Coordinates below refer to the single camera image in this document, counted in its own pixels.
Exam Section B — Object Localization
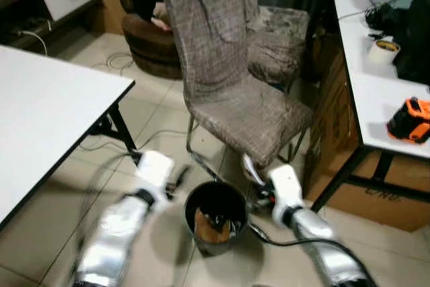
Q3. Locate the black round rubbish bin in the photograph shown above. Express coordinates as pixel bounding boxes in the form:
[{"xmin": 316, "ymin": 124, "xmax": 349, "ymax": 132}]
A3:
[{"xmin": 184, "ymin": 181, "xmax": 248, "ymax": 256}]

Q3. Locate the brown cardboard trash piece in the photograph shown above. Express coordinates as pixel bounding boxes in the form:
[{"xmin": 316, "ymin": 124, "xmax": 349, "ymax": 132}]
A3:
[{"xmin": 193, "ymin": 208, "xmax": 233, "ymax": 245}]

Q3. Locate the black folding table leg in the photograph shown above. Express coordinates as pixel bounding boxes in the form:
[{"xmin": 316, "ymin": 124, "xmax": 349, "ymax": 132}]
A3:
[{"xmin": 87, "ymin": 102, "xmax": 139, "ymax": 161}]

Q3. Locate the chair with brown patterned cover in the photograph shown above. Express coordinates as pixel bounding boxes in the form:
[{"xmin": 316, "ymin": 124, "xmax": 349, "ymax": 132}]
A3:
[{"xmin": 160, "ymin": 0, "xmax": 315, "ymax": 184}]

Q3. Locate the large brown cardboard box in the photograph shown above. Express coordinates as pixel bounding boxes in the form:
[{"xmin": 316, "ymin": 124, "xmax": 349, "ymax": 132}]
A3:
[{"xmin": 302, "ymin": 38, "xmax": 430, "ymax": 233}]

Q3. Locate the brown round armchair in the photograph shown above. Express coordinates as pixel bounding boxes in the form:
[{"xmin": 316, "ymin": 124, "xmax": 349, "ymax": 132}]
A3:
[{"xmin": 118, "ymin": 0, "xmax": 186, "ymax": 79}]

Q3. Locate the chair with grey floral cover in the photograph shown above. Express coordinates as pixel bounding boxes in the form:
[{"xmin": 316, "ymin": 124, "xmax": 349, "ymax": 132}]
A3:
[{"xmin": 245, "ymin": 0, "xmax": 310, "ymax": 90}]

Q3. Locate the orange and black tool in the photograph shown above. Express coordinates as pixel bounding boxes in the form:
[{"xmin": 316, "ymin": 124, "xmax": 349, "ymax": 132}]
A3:
[{"xmin": 386, "ymin": 97, "xmax": 430, "ymax": 144}]

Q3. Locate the white tape roll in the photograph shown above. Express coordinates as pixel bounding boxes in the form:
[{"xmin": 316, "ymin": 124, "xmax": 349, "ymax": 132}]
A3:
[{"xmin": 366, "ymin": 37, "xmax": 401, "ymax": 77}]

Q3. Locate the black box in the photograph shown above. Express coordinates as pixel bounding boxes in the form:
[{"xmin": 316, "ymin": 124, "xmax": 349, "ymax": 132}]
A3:
[{"xmin": 393, "ymin": 0, "xmax": 430, "ymax": 86}]

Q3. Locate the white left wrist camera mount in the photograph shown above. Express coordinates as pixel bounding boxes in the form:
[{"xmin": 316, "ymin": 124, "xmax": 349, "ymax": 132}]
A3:
[{"xmin": 134, "ymin": 151, "xmax": 176, "ymax": 198}]

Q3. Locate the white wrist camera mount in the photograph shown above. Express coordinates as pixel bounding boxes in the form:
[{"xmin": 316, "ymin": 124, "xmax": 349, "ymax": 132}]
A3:
[
  {"xmin": 134, "ymin": 151, "xmax": 176, "ymax": 198},
  {"xmin": 269, "ymin": 164, "xmax": 307, "ymax": 224}
]

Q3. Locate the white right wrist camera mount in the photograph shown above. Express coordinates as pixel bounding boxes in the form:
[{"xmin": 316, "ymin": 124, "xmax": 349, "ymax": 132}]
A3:
[{"xmin": 269, "ymin": 164, "xmax": 307, "ymax": 224}]

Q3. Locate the thin black floor cable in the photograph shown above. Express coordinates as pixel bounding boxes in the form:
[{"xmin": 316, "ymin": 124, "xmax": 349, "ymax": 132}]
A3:
[{"xmin": 81, "ymin": 129, "xmax": 189, "ymax": 155}]

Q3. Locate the black frame of long table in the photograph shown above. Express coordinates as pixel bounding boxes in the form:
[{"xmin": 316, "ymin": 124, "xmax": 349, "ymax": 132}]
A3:
[{"xmin": 310, "ymin": 142, "xmax": 430, "ymax": 214}]

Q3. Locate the looped black floor cable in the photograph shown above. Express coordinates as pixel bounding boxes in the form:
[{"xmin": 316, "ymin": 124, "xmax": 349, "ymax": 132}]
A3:
[{"xmin": 101, "ymin": 52, "xmax": 139, "ymax": 77}]

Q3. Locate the white floor cable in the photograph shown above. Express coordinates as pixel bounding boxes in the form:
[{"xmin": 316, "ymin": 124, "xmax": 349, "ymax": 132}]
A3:
[{"xmin": 17, "ymin": 28, "xmax": 50, "ymax": 56}]

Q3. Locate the black cable bundle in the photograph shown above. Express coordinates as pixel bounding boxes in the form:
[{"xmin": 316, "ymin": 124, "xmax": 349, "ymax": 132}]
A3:
[{"xmin": 365, "ymin": 1, "xmax": 411, "ymax": 36}]

